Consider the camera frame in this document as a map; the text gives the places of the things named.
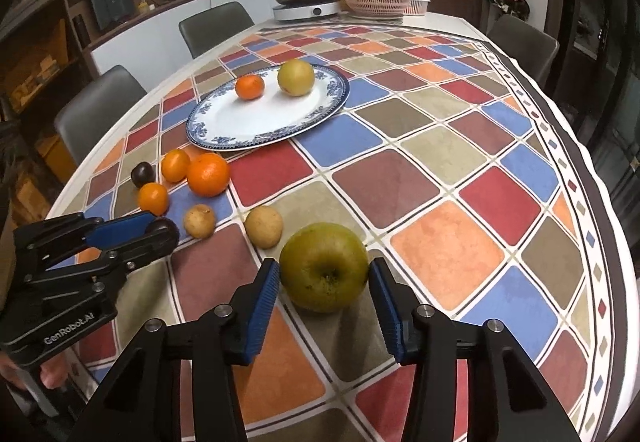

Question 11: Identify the colourful checkered tablecloth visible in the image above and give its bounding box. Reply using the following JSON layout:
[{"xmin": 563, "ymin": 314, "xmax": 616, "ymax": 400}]
[{"xmin": 47, "ymin": 20, "xmax": 623, "ymax": 442}]

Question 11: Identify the black bag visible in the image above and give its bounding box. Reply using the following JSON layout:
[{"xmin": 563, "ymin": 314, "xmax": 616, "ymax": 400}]
[{"xmin": 487, "ymin": 0, "xmax": 531, "ymax": 20}]

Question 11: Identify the dark purple round fruit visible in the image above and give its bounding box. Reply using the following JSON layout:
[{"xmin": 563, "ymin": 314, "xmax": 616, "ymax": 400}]
[
  {"xmin": 149, "ymin": 217, "xmax": 180, "ymax": 249},
  {"xmin": 130, "ymin": 161, "xmax": 154, "ymax": 187}
]

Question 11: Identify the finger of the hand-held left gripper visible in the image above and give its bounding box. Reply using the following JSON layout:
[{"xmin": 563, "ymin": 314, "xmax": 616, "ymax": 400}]
[
  {"xmin": 82, "ymin": 211, "xmax": 158, "ymax": 249},
  {"xmin": 94, "ymin": 235, "xmax": 178, "ymax": 282}
]

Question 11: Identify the blue rimmed white plate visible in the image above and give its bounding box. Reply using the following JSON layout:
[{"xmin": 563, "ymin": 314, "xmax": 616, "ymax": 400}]
[{"xmin": 186, "ymin": 64, "xmax": 350, "ymax": 153}]

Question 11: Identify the large green apple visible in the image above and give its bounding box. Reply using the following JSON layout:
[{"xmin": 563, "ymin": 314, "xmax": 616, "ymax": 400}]
[{"xmin": 278, "ymin": 222, "xmax": 371, "ymax": 314}]

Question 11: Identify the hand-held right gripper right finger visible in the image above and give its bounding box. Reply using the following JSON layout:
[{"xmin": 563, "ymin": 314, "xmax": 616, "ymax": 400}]
[{"xmin": 367, "ymin": 257, "xmax": 583, "ymax": 442}]

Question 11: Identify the yellow round pear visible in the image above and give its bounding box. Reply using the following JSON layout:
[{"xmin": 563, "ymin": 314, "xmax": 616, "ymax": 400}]
[{"xmin": 277, "ymin": 59, "xmax": 316, "ymax": 98}]

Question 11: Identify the person's left hand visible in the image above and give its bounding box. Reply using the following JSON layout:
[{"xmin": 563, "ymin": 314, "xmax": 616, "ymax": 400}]
[{"xmin": 39, "ymin": 356, "xmax": 69, "ymax": 390}]

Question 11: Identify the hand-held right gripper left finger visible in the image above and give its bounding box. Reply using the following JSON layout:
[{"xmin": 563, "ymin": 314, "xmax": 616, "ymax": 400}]
[{"xmin": 65, "ymin": 258, "xmax": 281, "ymax": 442}]

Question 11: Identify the pink plastic colander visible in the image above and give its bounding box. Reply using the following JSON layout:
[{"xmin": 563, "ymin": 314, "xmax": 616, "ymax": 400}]
[{"xmin": 340, "ymin": 0, "xmax": 415, "ymax": 19}]

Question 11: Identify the grey dining chair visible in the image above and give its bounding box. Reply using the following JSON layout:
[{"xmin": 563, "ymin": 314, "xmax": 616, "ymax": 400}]
[
  {"xmin": 178, "ymin": 1, "xmax": 256, "ymax": 59},
  {"xmin": 487, "ymin": 15, "xmax": 560, "ymax": 80},
  {"xmin": 54, "ymin": 65, "xmax": 148, "ymax": 168}
]

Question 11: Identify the white electric cooking pot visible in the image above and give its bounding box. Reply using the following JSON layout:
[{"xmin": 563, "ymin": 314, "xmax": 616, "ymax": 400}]
[{"xmin": 270, "ymin": 0, "xmax": 343, "ymax": 23}]

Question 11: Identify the large orange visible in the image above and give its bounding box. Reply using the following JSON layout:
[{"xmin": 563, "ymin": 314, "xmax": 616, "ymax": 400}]
[{"xmin": 187, "ymin": 153, "xmax": 231, "ymax": 198}]

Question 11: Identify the small brown round fruit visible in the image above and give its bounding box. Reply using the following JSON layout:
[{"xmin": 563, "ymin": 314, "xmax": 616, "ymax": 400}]
[
  {"xmin": 244, "ymin": 205, "xmax": 285, "ymax": 249},
  {"xmin": 183, "ymin": 204, "xmax": 217, "ymax": 239}
]

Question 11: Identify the small tangerine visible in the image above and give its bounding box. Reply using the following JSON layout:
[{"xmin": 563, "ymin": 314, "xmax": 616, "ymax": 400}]
[
  {"xmin": 235, "ymin": 74, "xmax": 265, "ymax": 102},
  {"xmin": 137, "ymin": 183, "xmax": 170, "ymax": 216},
  {"xmin": 161, "ymin": 149, "xmax": 192, "ymax": 183}
]

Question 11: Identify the black countertop appliance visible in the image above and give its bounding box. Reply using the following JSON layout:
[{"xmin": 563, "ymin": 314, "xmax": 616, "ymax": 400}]
[{"xmin": 89, "ymin": 0, "xmax": 136, "ymax": 30}]

